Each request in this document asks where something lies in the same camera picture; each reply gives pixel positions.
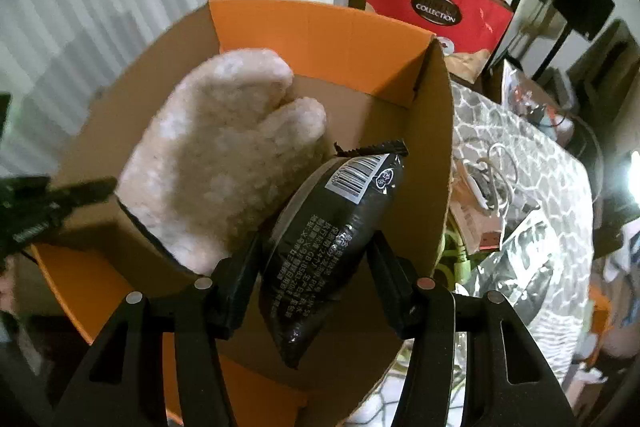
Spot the black snack packet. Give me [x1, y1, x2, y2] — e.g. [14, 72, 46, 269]
[257, 138, 410, 370]

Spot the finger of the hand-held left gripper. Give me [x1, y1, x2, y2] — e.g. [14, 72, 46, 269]
[0, 176, 119, 258]

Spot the green cable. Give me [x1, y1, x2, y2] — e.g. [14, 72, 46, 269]
[442, 212, 473, 298]

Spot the orange cardboard box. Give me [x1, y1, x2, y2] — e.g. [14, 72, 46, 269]
[30, 0, 456, 427]

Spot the fluffy beige mitten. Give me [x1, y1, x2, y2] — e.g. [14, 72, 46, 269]
[114, 49, 328, 278]

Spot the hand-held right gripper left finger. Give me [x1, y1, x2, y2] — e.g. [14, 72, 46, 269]
[52, 234, 266, 427]

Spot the white cable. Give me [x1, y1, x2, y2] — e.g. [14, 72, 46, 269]
[457, 142, 521, 212]

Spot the bright lamp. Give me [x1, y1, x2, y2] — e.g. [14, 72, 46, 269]
[622, 154, 640, 198]

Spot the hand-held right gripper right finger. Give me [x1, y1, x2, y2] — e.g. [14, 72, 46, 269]
[367, 232, 576, 427]

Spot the silver foil packet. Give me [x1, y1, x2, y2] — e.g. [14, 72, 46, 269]
[465, 207, 563, 323]

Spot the pink box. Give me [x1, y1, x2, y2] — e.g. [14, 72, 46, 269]
[450, 202, 503, 253]

